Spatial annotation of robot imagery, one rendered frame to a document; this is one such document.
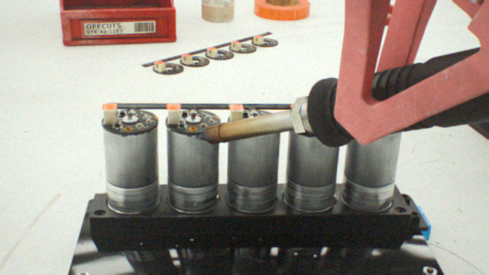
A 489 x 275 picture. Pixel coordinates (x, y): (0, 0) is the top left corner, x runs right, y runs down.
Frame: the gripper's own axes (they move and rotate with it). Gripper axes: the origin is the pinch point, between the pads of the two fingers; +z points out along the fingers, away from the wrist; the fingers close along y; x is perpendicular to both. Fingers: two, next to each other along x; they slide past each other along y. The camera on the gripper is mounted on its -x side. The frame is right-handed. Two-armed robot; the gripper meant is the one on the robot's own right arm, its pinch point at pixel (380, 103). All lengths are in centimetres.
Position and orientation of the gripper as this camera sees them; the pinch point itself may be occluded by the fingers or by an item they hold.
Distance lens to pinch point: 22.3
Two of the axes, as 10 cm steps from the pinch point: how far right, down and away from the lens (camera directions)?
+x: 6.5, 6.9, -3.0
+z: -3.9, 6.5, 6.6
